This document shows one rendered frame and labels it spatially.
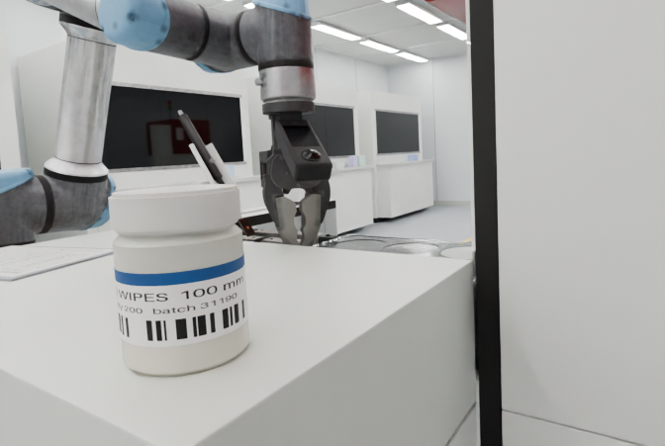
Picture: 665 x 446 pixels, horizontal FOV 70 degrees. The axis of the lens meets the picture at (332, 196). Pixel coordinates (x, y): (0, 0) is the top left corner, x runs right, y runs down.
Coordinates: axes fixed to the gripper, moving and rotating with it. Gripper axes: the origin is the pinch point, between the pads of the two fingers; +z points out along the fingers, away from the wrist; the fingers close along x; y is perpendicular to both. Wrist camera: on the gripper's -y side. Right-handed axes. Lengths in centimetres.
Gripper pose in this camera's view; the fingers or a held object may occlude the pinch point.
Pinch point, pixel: (300, 251)
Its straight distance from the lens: 64.8
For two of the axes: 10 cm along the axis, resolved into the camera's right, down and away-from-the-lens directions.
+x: -9.4, 0.8, -3.2
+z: 0.5, 9.9, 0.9
